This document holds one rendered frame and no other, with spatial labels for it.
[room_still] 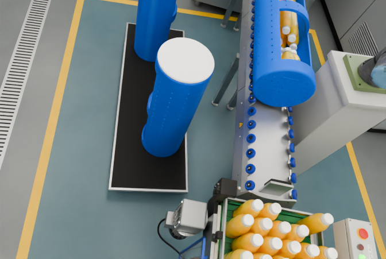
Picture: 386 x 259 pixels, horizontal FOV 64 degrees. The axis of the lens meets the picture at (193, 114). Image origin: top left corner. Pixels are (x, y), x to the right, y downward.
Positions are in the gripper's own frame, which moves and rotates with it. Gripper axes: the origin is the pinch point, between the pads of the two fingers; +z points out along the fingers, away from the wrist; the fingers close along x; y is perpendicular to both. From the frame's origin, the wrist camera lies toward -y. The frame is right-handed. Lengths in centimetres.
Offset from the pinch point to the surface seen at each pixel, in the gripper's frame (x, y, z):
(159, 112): 41, -31, 78
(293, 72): -5.0, -27.6, 22.8
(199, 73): 30, -24, 45
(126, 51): 62, 50, 146
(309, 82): -14.9, -28.8, 25.4
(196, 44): 32, -6, 47
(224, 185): 18, -75, 42
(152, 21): 50, 48, 100
